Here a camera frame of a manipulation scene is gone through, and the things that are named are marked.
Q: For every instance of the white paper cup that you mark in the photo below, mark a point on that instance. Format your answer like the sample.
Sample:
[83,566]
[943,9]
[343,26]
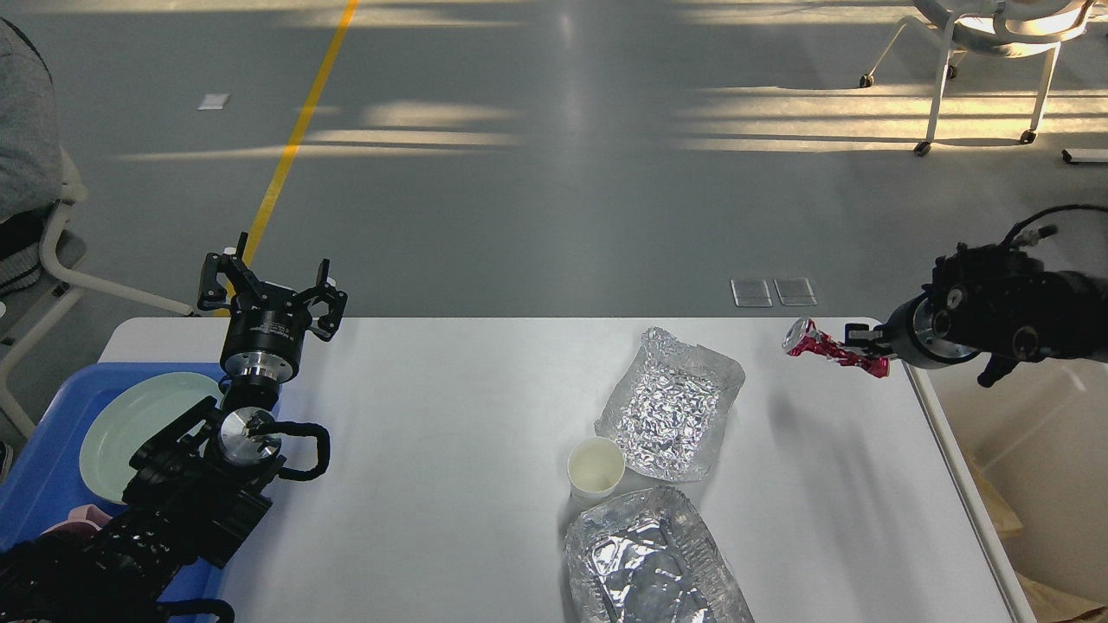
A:
[595,468]

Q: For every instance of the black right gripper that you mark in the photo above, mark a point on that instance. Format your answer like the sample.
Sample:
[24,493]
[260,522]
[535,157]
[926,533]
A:
[908,335]

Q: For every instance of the clear floor plate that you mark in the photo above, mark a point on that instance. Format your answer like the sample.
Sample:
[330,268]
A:
[751,293]
[795,292]

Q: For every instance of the blue plastic tray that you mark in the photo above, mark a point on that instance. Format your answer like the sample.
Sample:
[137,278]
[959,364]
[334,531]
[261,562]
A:
[46,483]

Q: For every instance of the white floor marker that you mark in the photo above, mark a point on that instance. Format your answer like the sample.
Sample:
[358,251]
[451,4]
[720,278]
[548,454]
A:
[213,102]

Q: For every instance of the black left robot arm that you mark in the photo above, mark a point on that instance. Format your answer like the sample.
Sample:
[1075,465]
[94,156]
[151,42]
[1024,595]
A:
[198,488]

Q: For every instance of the white chair left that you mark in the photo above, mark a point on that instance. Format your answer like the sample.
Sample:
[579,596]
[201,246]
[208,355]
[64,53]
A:
[31,314]

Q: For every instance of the crumpled foil upper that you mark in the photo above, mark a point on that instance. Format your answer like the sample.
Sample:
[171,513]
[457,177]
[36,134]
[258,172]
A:
[669,411]

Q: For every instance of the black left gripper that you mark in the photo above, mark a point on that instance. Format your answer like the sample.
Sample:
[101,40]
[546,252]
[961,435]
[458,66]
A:
[266,332]

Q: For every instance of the white office chair right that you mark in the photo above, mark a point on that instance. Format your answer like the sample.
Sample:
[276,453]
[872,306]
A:
[999,29]

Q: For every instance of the person in grey sweater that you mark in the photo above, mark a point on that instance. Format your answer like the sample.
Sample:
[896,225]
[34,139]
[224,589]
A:
[31,169]

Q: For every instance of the crushed red soda can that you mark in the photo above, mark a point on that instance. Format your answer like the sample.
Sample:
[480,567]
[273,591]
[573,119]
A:
[804,336]

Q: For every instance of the foil container lower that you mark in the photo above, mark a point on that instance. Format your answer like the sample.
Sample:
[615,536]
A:
[648,556]

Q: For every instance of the brown paper bag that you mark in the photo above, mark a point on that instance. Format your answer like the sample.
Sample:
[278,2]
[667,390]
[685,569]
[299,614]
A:
[1052,528]

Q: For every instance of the light green plate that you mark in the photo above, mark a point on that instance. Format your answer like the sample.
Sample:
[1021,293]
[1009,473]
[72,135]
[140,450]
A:
[128,421]

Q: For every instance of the white plastic bin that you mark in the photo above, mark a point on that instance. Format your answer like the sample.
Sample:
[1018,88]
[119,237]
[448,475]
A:
[1054,411]

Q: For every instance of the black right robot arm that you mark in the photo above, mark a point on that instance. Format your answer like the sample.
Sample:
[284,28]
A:
[994,300]

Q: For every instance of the pink mug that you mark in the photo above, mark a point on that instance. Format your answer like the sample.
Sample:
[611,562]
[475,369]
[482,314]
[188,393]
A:
[83,521]

